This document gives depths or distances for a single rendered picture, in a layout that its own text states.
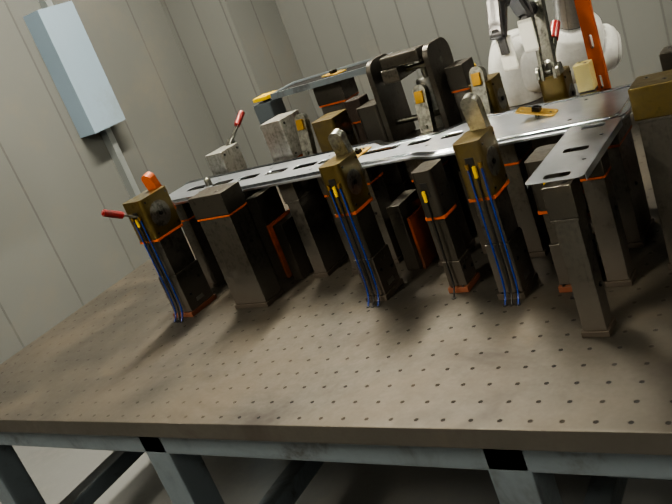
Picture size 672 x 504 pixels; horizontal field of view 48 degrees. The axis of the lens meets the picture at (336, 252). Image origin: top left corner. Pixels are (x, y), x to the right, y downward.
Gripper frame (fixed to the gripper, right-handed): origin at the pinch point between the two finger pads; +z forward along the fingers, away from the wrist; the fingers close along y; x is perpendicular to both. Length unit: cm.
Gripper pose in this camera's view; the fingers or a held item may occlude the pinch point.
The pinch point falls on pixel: (521, 55)
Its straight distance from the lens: 166.9
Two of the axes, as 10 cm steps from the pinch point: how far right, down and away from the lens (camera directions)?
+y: -4.9, 4.7, -7.3
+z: 3.5, 8.8, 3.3
